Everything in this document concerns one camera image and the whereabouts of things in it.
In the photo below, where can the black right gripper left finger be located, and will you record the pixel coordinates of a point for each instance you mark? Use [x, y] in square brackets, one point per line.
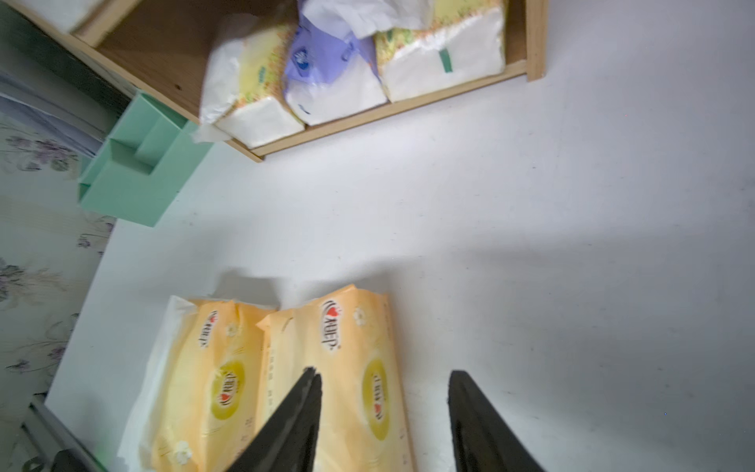
[288, 441]

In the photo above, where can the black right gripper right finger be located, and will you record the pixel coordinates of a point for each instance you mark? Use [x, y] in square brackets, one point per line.
[481, 439]

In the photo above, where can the yellow tissue pack with tissue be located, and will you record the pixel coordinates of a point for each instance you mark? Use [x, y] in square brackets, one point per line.
[197, 407]

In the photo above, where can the yellow-green tissue pack left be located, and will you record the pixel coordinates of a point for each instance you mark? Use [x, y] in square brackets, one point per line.
[242, 95]

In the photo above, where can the purple tissue pack bottom shelf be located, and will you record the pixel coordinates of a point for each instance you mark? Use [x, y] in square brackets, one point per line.
[327, 78]

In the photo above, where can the yellow-green floral tissue pack right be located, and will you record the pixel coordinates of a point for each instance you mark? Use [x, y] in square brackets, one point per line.
[421, 46]

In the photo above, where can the wooden shelf unit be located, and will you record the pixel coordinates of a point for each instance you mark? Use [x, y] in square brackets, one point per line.
[162, 47]

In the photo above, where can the mint green desk organizer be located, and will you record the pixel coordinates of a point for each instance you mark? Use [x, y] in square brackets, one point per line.
[143, 164]

